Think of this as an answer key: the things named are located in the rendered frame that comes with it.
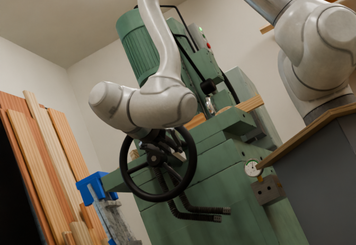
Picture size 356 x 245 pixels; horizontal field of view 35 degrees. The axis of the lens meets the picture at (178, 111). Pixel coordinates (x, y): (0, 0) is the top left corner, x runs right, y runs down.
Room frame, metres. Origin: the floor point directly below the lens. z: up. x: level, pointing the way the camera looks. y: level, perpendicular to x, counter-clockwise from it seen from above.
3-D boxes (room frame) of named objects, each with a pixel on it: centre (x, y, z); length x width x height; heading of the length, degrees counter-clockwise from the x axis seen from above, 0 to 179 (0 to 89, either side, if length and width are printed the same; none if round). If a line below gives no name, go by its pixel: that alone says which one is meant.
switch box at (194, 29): (2.39, -0.22, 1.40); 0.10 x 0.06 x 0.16; 161
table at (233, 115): (2.04, 0.08, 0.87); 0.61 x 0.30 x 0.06; 71
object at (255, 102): (2.13, 0.00, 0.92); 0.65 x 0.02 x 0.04; 71
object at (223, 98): (2.26, -0.19, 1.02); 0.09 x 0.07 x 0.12; 71
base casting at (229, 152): (2.25, -0.02, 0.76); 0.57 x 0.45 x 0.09; 161
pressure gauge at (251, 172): (1.85, -0.16, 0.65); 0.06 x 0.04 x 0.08; 71
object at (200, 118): (2.06, 0.03, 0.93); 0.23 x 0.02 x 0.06; 71
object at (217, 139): (2.08, 0.04, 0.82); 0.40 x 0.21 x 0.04; 71
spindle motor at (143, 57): (2.14, 0.02, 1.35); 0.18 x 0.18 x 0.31
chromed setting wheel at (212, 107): (2.22, -0.14, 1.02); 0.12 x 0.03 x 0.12; 161
